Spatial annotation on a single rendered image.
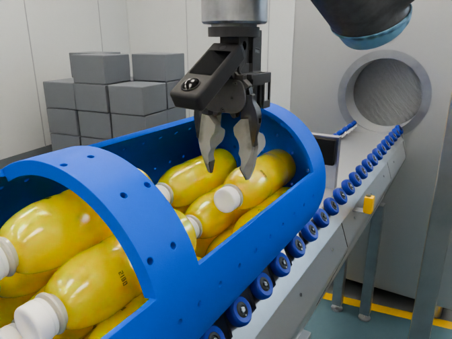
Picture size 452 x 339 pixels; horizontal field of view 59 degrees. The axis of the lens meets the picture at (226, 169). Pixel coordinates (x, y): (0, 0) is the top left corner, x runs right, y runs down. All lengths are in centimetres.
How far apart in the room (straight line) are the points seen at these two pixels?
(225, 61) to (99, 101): 348
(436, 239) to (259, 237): 89
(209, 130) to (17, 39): 430
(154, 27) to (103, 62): 220
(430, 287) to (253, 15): 109
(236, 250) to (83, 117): 375
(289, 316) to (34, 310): 49
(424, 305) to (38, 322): 124
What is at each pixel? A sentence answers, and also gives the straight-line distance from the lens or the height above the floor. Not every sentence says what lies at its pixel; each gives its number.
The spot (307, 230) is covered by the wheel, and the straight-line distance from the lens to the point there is 84.
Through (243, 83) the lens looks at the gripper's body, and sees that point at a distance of 55.
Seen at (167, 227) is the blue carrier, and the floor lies 118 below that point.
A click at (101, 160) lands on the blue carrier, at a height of 123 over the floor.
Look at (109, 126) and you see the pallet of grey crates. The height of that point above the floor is 54.
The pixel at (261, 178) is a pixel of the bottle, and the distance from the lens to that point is 64.
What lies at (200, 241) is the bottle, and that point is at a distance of 69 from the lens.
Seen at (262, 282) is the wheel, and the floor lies 97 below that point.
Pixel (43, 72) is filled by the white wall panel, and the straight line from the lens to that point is 502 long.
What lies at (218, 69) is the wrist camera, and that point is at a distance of 52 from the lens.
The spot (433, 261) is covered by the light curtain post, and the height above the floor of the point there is 71.
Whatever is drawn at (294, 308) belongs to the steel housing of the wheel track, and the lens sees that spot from 79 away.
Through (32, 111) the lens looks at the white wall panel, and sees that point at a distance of 492.
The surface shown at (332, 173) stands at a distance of 119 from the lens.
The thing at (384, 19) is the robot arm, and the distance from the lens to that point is 54.
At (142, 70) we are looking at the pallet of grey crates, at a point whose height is 103.
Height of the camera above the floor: 135
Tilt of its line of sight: 18 degrees down
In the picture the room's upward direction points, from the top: straight up
